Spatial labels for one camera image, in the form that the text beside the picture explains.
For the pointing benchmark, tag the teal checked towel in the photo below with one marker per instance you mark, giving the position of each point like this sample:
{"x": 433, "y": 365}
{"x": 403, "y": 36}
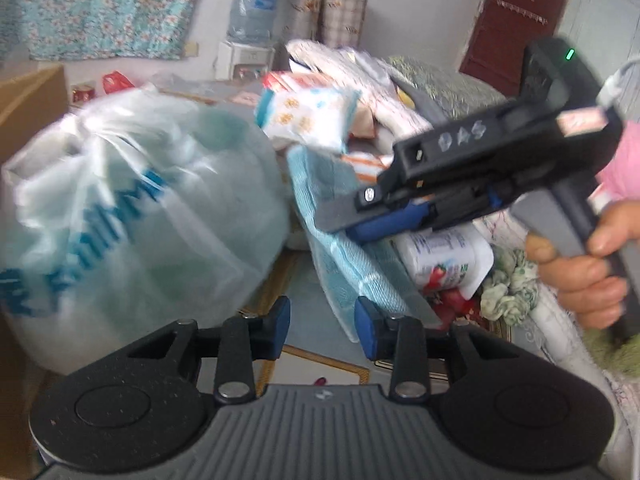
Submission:
{"x": 340, "y": 260}

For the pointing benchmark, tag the green and white scrunched cloth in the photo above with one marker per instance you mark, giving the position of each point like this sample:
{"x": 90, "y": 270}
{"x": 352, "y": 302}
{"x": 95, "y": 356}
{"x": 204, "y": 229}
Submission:
{"x": 505, "y": 290}

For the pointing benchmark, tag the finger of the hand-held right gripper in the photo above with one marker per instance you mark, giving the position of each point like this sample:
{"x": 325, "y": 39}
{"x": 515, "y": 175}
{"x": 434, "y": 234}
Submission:
{"x": 350, "y": 210}
{"x": 390, "y": 222}

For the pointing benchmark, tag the floral fabric roll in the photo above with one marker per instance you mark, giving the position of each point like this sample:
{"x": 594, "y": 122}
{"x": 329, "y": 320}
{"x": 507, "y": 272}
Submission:
{"x": 306, "y": 10}

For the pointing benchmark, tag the green floral pillow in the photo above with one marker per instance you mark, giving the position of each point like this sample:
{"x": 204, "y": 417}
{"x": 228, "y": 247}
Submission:
{"x": 450, "y": 85}

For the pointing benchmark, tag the plaid fabric roll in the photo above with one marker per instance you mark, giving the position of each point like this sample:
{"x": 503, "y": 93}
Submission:
{"x": 345, "y": 20}

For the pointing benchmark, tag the white wall socket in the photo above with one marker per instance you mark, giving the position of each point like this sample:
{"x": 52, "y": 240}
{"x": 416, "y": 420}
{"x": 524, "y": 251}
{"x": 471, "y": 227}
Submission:
{"x": 192, "y": 49}

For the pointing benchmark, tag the white patterned wipes pack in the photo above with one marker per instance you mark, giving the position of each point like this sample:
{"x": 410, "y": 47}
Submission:
{"x": 305, "y": 115}

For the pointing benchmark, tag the person's right hand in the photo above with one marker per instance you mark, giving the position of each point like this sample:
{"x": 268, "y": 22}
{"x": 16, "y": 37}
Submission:
{"x": 585, "y": 280}

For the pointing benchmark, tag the printed plastic tablecloth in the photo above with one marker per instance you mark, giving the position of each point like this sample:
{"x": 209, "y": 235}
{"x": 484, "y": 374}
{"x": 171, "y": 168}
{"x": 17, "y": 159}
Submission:
{"x": 310, "y": 310}

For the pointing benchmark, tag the red wet wipes pack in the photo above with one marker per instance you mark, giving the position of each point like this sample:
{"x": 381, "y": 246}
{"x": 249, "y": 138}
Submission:
{"x": 285, "y": 80}

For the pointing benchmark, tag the white plastic shopping bag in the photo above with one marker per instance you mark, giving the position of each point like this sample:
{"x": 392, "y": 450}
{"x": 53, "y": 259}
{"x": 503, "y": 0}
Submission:
{"x": 125, "y": 220}

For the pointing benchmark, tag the metal hook rail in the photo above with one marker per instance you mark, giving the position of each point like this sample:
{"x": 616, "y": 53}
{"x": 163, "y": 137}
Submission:
{"x": 522, "y": 10}

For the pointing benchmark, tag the pink quilt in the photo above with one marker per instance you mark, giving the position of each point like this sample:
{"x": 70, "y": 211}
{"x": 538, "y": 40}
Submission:
{"x": 622, "y": 165}

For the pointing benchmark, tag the orange and white pack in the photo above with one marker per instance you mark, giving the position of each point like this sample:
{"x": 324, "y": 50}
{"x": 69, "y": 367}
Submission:
{"x": 367, "y": 167}

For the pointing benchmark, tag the brown cardboard box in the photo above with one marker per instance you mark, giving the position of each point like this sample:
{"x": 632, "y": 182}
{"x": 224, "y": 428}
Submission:
{"x": 30, "y": 110}

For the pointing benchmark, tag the white water dispenser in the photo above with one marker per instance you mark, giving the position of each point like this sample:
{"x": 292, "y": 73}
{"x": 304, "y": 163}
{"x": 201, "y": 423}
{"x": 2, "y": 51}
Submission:
{"x": 245, "y": 60}

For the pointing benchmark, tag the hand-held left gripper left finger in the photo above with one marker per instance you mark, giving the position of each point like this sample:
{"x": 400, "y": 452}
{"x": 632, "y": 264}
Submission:
{"x": 280, "y": 327}

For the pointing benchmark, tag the teal floral curtain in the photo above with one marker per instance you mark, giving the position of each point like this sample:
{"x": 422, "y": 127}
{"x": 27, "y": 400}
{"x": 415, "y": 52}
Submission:
{"x": 100, "y": 5}

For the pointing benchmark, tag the clear blue water jug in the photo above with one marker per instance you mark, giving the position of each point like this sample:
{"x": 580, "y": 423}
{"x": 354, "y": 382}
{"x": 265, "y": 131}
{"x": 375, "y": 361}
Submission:
{"x": 252, "y": 10}

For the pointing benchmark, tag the white strawberry yogurt bottle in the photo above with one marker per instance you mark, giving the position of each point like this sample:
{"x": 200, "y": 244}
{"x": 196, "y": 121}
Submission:
{"x": 440, "y": 260}

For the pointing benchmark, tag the dark red door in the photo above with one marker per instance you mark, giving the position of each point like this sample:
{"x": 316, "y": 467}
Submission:
{"x": 510, "y": 40}

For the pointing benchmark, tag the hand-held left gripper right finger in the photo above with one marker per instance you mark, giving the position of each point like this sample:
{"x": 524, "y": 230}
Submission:
{"x": 365, "y": 330}

